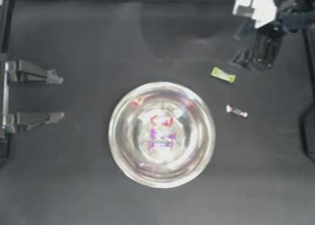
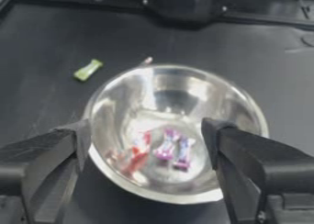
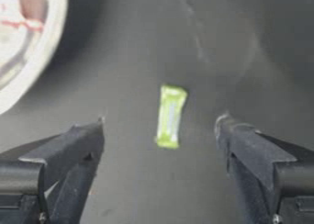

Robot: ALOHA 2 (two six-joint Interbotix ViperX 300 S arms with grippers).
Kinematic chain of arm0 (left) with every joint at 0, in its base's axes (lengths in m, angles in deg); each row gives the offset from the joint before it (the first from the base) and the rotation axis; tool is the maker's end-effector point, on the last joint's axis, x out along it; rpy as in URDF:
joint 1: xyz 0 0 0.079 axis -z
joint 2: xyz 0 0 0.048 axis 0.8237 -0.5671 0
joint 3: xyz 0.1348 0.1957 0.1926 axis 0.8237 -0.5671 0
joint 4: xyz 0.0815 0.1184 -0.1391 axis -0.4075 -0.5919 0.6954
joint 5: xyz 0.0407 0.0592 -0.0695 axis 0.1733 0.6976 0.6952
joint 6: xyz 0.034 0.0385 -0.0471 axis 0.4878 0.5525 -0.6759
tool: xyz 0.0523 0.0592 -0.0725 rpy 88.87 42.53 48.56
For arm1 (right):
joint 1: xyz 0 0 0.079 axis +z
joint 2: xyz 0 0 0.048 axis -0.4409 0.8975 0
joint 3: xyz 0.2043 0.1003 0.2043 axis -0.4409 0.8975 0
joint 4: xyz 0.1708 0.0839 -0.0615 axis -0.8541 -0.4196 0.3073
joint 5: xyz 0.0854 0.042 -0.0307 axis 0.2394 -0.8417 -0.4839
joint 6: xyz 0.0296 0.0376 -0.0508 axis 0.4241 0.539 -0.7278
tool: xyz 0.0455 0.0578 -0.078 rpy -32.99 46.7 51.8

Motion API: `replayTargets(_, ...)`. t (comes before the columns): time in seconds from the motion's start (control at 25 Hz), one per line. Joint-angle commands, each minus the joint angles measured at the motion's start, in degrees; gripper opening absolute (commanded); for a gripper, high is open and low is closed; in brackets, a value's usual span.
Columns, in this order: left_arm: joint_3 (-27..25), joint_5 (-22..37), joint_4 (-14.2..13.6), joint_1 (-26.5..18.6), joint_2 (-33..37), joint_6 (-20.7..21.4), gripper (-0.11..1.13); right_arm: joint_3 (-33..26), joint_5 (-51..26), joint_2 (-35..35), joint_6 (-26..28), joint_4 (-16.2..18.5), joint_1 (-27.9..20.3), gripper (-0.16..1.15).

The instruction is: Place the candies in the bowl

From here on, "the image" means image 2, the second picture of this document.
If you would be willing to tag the magenta candy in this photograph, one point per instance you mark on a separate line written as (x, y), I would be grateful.
(167, 146)

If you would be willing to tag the green candy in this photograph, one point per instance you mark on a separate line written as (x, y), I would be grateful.
(87, 70)

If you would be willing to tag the purple candy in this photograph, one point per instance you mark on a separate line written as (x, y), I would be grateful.
(183, 155)

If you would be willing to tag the steel bowl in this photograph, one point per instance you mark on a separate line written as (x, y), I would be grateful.
(175, 93)

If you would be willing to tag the black white red candy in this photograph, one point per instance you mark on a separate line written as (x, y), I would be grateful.
(147, 61)

